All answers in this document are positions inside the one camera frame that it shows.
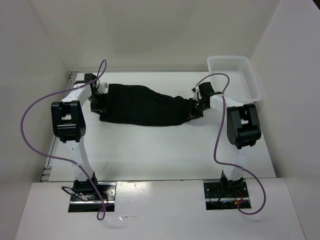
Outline aluminium table edge rail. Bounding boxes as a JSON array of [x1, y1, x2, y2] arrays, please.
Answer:
[[39, 71, 79, 183]]

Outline purple cable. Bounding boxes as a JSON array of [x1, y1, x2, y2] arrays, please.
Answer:
[[196, 72, 268, 215], [20, 59, 113, 221]]

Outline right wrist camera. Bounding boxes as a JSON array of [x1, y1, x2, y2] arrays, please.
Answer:
[[191, 86, 202, 101]]

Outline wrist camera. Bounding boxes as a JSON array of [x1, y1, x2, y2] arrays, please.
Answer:
[[191, 86, 202, 101], [97, 82, 109, 94]]

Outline black shorts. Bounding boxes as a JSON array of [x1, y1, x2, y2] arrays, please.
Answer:
[[99, 84, 195, 127]]

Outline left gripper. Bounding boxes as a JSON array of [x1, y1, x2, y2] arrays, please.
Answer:
[[87, 91, 109, 116]]

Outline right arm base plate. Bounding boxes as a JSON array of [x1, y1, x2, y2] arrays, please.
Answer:
[[203, 179, 252, 211]]

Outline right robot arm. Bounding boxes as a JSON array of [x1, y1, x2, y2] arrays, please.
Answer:
[[191, 82, 262, 197]]

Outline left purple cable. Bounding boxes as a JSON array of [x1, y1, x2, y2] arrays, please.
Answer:
[[20, 59, 113, 221]]

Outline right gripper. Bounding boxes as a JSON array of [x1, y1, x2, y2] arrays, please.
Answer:
[[185, 97, 209, 121]]

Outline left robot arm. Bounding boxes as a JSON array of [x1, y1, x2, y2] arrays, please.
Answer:
[[50, 73, 108, 200]]

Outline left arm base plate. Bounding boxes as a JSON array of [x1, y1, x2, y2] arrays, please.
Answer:
[[61, 182, 117, 213]]

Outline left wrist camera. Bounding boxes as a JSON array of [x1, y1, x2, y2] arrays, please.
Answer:
[[97, 82, 109, 94]]

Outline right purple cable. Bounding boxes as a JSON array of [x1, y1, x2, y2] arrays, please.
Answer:
[[196, 72, 268, 215]]

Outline white plastic basket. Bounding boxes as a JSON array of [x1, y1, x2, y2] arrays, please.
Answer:
[[207, 55, 263, 104]]

